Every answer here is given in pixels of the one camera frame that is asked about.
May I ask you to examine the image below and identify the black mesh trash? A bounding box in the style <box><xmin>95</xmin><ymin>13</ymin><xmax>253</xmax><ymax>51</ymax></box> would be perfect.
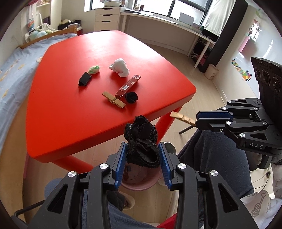
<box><xmin>124</xmin><ymin>115</ymin><xmax>160</xmax><ymax>168</ymax></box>

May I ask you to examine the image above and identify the small black ball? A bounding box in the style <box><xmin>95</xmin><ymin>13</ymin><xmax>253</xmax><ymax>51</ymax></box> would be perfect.
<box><xmin>125</xmin><ymin>92</ymin><xmax>138</xmax><ymax>104</ymax></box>

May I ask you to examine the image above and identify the green white wrapper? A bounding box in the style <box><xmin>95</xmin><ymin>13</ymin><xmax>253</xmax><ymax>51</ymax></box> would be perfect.
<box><xmin>87</xmin><ymin>65</ymin><xmax>100</xmax><ymax>75</ymax></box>

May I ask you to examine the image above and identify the black card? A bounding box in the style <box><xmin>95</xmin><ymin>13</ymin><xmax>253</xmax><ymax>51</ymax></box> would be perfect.
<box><xmin>78</xmin><ymin>72</ymin><xmax>92</xmax><ymax>86</ymax></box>

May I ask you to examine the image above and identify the wooden clothespin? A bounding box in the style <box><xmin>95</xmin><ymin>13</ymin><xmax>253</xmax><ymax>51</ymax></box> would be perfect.
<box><xmin>170</xmin><ymin>111</ymin><xmax>195</xmax><ymax>126</ymax></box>
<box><xmin>102</xmin><ymin>91</ymin><xmax>126</xmax><ymax>108</ymax></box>

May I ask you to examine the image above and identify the pink trash bin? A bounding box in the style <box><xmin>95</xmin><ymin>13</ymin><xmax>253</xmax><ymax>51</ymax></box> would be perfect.
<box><xmin>121</xmin><ymin>163</ymin><xmax>162</xmax><ymax>191</ymax></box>

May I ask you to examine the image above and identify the person's right leg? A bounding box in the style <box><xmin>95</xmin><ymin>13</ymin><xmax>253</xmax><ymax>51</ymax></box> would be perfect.
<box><xmin>178</xmin><ymin>130</ymin><xmax>254</xmax><ymax>199</ymax></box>

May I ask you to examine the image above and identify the person's leg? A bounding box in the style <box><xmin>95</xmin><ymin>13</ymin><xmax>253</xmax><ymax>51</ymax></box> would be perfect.
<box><xmin>43</xmin><ymin>178</ymin><xmax>155</xmax><ymax>229</ymax></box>
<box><xmin>178</xmin><ymin>130</ymin><xmax>254</xmax><ymax>199</ymax></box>

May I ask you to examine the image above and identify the white small waste bin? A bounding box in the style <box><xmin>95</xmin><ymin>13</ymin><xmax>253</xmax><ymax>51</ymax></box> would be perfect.
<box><xmin>204</xmin><ymin>64</ymin><xmax>219</xmax><ymax>80</ymax></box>

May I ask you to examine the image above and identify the black shoe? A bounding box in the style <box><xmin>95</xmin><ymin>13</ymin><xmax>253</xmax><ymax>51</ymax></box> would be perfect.
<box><xmin>163</xmin><ymin>142</ymin><xmax>176</xmax><ymax>154</ymax></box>

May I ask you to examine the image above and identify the person's left leg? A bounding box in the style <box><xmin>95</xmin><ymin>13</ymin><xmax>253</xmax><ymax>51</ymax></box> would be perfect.
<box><xmin>43</xmin><ymin>178</ymin><xmax>155</xmax><ymax>229</ymax></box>

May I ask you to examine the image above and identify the white long desk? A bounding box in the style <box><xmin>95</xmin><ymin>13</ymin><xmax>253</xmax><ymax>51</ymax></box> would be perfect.
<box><xmin>119</xmin><ymin>12</ymin><xmax>215</xmax><ymax>68</ymax></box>

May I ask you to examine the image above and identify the wooden clothespin on table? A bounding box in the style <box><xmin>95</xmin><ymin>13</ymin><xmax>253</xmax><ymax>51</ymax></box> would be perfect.
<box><xmin>102</xmin><ymin>91</ymin><xmax>126</xmax><ymax>108</ymax></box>

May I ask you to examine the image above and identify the red snack box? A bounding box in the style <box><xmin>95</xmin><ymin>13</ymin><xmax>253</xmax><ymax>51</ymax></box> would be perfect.
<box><xmin>115</xmin><ymin>75</ymin><xmax>141</xmax><ymax>98</ymax></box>

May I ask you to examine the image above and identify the red plastic table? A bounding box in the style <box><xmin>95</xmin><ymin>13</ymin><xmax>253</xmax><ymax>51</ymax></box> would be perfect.
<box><xmin>26</xmin><ymin>30</ymin><xmax>196</xmax><ymax>172</ymax></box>

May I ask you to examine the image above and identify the bed with blue sheet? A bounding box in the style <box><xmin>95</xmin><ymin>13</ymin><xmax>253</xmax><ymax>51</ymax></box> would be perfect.
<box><xmin>0</xmin><ymin>33</ymin><xmax>76</xmax><ymax>149</ymax></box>

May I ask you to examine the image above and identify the white drawer cabinet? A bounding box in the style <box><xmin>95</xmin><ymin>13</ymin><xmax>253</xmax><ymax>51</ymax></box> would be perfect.
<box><xmin>94</xmin><ymin>7</ymin><xmax>120</xmax><ymax>32</ymax></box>

